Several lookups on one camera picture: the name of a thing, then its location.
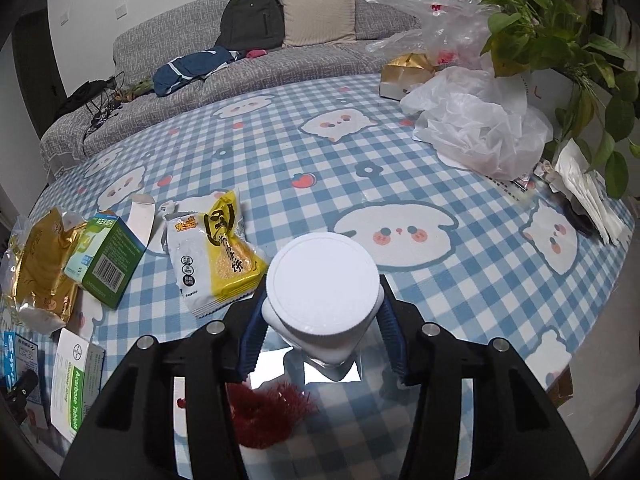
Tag yellow snack packet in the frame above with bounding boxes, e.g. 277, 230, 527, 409
165, 189, 270, 318

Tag blue white medicine box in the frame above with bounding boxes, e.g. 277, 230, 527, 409
0, 330, 38, 406

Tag white plant pot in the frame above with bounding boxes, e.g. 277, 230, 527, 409
522, 67, 576, 136

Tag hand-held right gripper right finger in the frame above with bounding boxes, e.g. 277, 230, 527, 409
377, 275, 591, 480

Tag dark door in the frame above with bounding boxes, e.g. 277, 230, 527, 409
12, 10, 63, 126

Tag gold box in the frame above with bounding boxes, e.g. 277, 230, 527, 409
379, 52, 438, 101

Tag white tissue papers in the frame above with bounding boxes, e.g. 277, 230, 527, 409
552, 140, 626, 245

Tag white plastic bag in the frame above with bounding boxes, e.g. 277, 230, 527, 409
400, 66, 555, 181

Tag green brown cloth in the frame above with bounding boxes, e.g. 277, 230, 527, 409
117, 80, 153, 103

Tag white plastic bottle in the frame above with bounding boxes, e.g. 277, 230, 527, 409
265, 234, 385, 368

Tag clear plastic bag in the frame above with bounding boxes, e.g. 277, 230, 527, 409
365, 0, 496, 68

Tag gold foil bag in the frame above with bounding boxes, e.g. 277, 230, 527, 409
2, 207, 88, 333

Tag white green medicine box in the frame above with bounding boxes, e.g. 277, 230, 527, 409
50, 329, 107, 443

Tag red fuzzy ball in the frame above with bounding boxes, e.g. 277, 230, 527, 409
227, 380, 321, 450

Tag grey sofa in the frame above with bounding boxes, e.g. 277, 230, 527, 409
40, 0, 426, 171

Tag green potted plant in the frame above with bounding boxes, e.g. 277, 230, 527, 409
477, 0, 640, 198

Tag beige pillow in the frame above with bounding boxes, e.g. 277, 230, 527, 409
279, 0, 357, 48

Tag blue jacket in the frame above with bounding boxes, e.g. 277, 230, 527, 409
152, 46, 243, 97

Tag blue checked tablecloth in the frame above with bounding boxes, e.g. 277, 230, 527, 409
0, 74, 636, 480

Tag dark cloth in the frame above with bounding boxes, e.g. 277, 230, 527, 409
55, 77, 126, 126

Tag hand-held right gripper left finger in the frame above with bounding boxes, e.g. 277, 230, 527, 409
60, 280, 271, 480

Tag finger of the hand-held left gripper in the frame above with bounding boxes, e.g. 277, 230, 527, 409
0, 370, 39, 423

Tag black backpack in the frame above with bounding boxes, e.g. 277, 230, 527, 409
215, 0, 285, 52

